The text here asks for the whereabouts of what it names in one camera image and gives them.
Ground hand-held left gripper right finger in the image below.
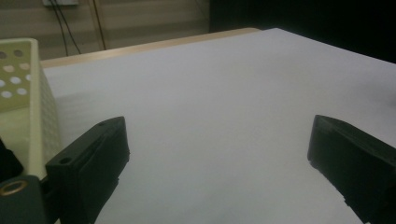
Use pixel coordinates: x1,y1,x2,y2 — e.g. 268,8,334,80
307,114,396,224

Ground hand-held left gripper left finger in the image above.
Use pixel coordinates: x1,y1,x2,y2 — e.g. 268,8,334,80
45,116,131,224

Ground pale yellow perforated plastic basket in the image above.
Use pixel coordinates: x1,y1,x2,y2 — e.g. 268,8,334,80
0,37,64,181

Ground light wooden table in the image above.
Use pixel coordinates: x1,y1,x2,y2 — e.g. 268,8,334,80
39,27,262,69

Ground white table board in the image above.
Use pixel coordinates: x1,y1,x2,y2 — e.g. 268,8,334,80
43,27,396,224

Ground black curtain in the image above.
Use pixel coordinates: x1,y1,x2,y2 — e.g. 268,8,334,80
208,0,396,64

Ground black wall cable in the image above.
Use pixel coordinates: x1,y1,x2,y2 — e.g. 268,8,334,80
49,0,69,58
55,0,82,56

